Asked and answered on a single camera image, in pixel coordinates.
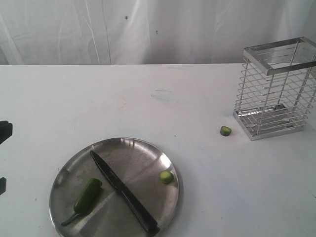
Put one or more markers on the chrome wire utensil holder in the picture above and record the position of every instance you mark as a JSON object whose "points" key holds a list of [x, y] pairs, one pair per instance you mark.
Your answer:
{"points": [[277, 88]]}

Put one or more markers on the dark green vegetable piece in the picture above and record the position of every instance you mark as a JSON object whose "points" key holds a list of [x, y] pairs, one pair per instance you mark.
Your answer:
{"points": [[85, 200]]}

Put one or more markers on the black kitchen knife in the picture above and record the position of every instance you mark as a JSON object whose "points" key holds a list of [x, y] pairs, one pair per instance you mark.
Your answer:
{"points": [[146, 220]]}

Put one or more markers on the round stainless steel plate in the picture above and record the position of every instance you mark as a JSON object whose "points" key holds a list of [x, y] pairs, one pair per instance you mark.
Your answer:
{"points": [[138, 164]]}

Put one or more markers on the white backdrop curtain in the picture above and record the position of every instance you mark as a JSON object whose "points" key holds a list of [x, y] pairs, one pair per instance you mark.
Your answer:
{"points": [[68, 32]]}

